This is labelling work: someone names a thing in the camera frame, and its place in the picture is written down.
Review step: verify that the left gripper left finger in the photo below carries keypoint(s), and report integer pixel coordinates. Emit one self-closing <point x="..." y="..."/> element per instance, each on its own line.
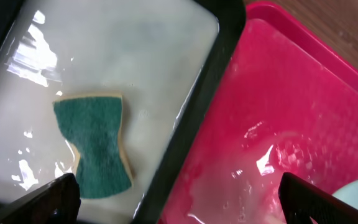
<point x="56" y="202"/>

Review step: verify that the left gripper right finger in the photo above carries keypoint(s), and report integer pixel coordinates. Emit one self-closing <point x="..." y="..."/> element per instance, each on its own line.
<point x="304" y="203"/>

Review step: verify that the green yellow sponge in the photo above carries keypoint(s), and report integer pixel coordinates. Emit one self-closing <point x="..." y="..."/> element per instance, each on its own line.
<point x="92" y="125"/>

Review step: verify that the red plastic tray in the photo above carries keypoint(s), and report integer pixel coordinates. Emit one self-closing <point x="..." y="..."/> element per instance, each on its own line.
<point x="286" y="103"/>

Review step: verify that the black soapy water tray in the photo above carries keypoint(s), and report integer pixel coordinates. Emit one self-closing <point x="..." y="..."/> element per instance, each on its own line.
<point x="151" y="52"/>

